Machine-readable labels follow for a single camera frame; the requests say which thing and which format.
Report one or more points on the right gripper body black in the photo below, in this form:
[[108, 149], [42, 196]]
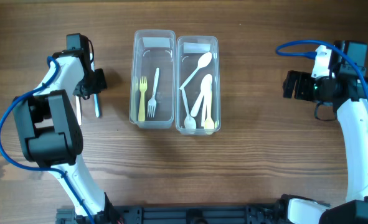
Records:
[[291, 84]]

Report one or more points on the white fork container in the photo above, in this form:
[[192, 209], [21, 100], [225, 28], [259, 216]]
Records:
[[152, 102]]

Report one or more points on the light blue plastic fork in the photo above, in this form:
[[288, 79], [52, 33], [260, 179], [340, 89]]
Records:
[[97, 106]]

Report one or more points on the yellow plastic spoon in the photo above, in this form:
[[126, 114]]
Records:
[[209, 123]]

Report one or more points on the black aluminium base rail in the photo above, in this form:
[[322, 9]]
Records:
[[245, 214]]

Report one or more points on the white slim plastic spoon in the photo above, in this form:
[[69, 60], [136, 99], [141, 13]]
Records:
[[189, 122]]

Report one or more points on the left clear plastic container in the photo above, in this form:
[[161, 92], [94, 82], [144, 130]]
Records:
[[154, 48]]

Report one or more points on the yellow plastic fork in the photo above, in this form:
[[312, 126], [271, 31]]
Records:
[[142, 89]]

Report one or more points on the right clear plastic container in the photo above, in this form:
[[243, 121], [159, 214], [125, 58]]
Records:
[[189, 50]]

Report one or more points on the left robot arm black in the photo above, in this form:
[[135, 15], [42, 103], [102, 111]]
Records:
[[50, 134]]

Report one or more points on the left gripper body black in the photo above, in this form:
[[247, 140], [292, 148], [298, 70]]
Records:
[[98, 82]]

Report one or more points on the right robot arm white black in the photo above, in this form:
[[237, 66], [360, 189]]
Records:
[[338, 79]]

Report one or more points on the clear plastic container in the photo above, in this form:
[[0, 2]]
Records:
[[154, 48], [189, 50]]

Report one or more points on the white fork tines up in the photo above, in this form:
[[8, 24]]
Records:
[[78, 110]]

